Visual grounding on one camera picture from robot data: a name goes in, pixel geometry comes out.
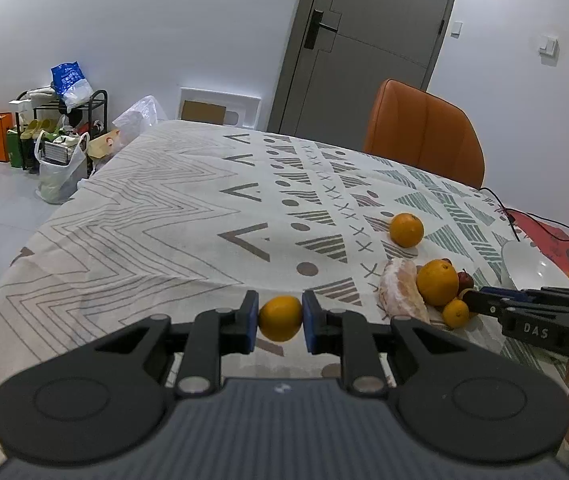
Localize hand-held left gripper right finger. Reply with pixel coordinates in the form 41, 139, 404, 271
303, 290, 473, 393

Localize clear plastic bag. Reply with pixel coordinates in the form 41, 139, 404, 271
112, 95, 168, 154

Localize red and orange cloth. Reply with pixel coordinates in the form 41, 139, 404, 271
507, 209, 569, 273

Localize orange leather chair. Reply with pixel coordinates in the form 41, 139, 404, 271
363, 79, 486, 190

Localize white plate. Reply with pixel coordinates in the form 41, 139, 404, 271
501, 240, 569, 291

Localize black shoe rack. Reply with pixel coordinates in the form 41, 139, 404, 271
16, 88, 108, 172

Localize patterned tablecloth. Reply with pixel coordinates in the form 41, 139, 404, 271
0, 119, 569, 480

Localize white foam packaging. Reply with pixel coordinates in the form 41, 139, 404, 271
179, 87, 262, 131

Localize round orange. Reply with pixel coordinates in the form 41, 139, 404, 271
417, 259, 460, 307
389, 212, 425, 248

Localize peeled pomelo piece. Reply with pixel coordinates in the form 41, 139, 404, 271
379, 258, 432, 324

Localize blue and white bag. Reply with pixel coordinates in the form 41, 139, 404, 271
50, 61, 94, 114

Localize beige paper bag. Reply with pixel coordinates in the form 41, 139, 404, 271
87, 129, 126, 162

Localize green box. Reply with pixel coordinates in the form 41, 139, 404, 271
6, 128, 26, 168

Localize small yellow-orange mandarin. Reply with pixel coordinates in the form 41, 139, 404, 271
443, 299, 471, 330
258, 296, 304, 343

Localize yellow-green slippers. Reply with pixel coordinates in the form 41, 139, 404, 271
20, 118, 61, 141

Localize black door handle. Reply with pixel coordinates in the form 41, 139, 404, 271
305, 9, 340, 51

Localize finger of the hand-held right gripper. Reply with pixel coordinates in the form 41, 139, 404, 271
461, 286, 569, 319

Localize black cable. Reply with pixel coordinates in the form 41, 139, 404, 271
479, 187, 569, 244

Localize brown cardboard piece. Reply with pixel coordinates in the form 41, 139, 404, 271
181, 100, 228, 125

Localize grey door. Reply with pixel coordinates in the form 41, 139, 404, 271
267, 0, 465, 137

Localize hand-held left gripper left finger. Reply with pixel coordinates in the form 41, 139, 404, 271
92, 290, 260, 396

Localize white plastic bag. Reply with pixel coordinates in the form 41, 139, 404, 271
34, 132, 90, 205

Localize white wall switch box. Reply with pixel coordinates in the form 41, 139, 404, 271
538, 34, 561, 59

